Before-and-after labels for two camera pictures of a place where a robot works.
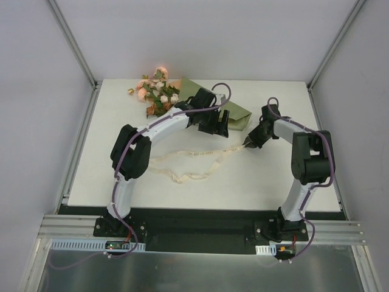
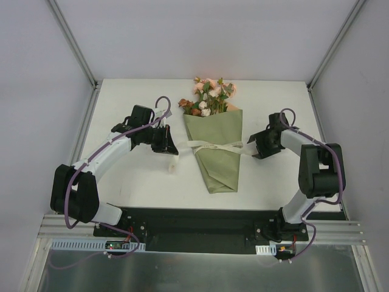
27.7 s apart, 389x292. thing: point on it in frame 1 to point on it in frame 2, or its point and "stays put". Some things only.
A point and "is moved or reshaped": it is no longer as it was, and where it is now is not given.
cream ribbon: (180, 178) to (235, 146)
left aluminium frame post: (70, 40) stays put
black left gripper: (214, 122) to (164, 139)
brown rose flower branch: (157, 111) is moved or reshaped
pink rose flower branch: (143, 89) to (220, 90)
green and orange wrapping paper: (186, 88) to (219, 166)
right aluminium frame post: (335, 43) stays put
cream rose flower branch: (170, 94) is moved or reshaped
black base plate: (202, 230) stays put
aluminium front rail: (322, 232) stays put
